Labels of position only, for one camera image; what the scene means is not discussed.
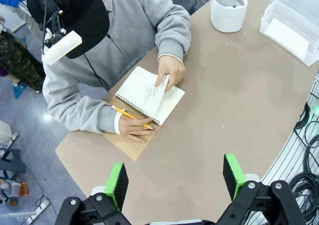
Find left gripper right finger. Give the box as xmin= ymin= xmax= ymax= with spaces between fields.
xmin=216 ymin=153 xmax=307 ymax=225

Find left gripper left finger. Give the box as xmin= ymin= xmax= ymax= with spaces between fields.
xmin=54 ymin=163 xmax=129 ymax=225

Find orange pencil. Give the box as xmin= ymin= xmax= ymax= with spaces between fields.
xmin=110 ymin=104 xmax=154 ymax=130

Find spiral notebook brown cover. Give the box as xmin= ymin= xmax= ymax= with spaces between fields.
xmin=103 ymin=65 xmax=185 ymax=162

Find person's right forearm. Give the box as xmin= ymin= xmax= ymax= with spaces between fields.
xmin=48 ymin=95 xmax=121 ymax=136

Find person's left forearm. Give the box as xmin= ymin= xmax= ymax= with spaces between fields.
xmin=156 ymin=10 xmax=192 ymax=61

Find person's right hand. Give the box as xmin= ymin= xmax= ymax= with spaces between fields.
xmin=118 ymin=112 xmax=159 ymax=144

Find person's left hand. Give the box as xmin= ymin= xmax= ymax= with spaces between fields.
xmin=154 ymin=55 xmax=186 ymax=92

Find white power strip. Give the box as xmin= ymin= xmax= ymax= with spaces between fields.
xmin=25 ymin=197 xmax=51 ymax=225

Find white storage box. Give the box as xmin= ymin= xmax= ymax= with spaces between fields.
xmin=0 ymin=120 xmax=13 ymax=146

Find white perforated plastic basket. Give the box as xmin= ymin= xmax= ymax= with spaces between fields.
xmin=259 ymin=0 xmax=319 ymax=67

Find white lidded trash bin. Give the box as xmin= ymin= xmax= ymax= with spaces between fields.
xmin=210 ymin=0 xmax=248 ymax=33

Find person in grey hoodie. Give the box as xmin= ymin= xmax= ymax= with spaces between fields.
xmin=42 ymin=0 xmax=192 ymax=136

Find black cap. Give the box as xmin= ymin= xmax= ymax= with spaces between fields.
xmin=26 ymin=0 xmax=110 ymax=60

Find black cable coils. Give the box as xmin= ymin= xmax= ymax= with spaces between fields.
xmin=289 ymin=92 xmax=319 ymax=225

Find thin black headset cable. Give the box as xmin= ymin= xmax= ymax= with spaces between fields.
xmin=83 ymin=52 xmax=109 ymax=89

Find white head-mounted camera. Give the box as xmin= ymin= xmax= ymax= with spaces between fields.
xmin=39 ymin=0 xmax=83 ymax=66

